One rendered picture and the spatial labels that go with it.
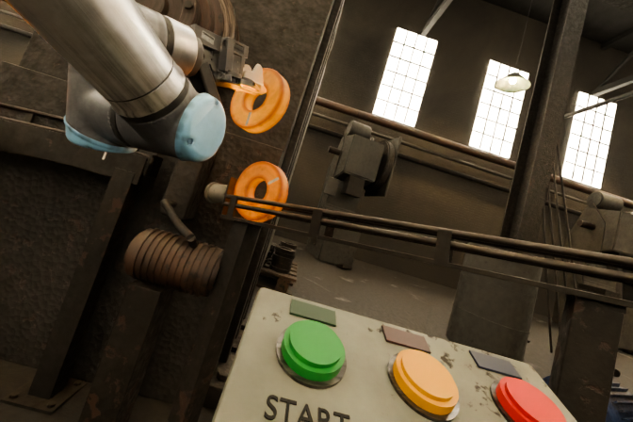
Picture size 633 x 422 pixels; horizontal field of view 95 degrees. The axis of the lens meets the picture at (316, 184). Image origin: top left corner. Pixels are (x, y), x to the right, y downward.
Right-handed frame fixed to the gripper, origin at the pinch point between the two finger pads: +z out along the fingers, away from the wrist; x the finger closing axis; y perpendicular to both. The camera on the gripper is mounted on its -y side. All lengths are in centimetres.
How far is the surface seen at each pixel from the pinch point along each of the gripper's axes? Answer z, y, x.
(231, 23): 13.3, 24.1, 29.5
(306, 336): -37, -23, -42
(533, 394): -28, -25, -55
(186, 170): 0.6, -22.9, 27.5
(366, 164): 429, -27, 148
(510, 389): -29, -25, -54
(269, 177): 3.2, -19.8, -3.0
